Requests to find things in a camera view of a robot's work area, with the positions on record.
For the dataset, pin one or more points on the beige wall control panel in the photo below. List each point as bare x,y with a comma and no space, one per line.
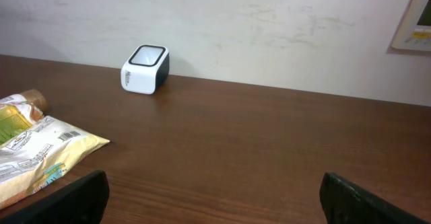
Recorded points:
413,32

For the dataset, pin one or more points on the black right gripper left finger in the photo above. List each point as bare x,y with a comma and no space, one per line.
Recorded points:
81,202

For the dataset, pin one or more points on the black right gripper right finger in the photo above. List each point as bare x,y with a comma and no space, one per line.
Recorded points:
344,202

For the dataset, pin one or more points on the green snack packet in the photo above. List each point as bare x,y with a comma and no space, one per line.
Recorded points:
21,111

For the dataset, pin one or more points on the white barcode scanner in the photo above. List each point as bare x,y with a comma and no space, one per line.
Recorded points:
146,69

